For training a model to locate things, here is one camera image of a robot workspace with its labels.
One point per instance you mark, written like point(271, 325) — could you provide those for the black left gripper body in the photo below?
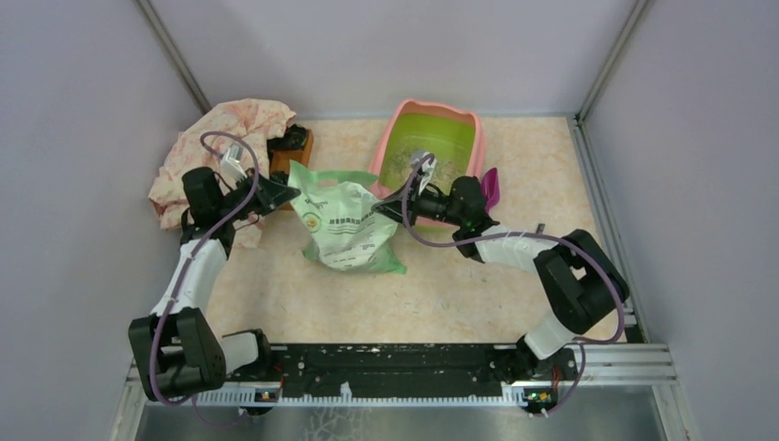
point(257, 203)

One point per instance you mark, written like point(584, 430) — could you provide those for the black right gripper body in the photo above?
point(429, 205)

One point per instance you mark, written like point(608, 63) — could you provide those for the magenta plastic litter scoop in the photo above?
point(490, 188)

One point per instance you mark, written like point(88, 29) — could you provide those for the green cat litter bag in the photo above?
point(346, 235)

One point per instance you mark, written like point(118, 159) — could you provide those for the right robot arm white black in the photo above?
point(581, 283)

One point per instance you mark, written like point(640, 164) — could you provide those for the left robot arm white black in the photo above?
point(195, 280)

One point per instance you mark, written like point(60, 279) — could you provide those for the pink green litter box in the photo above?
point(454, 136)

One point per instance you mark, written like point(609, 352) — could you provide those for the brown wooden tray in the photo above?
point(294, 146)

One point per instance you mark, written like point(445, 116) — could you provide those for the pink floral crumpled cloth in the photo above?
point(256, 121)

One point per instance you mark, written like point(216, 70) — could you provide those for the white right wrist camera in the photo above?
point(423, 165)

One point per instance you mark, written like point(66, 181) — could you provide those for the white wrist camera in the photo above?
point(231, 162)
point(423, 165)

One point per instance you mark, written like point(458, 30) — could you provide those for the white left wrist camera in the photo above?
point(231, 162)

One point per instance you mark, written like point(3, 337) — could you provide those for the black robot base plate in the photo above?
point(405, 371)

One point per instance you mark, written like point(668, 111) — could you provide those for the aluminium frame rail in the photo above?
point(599, 365)

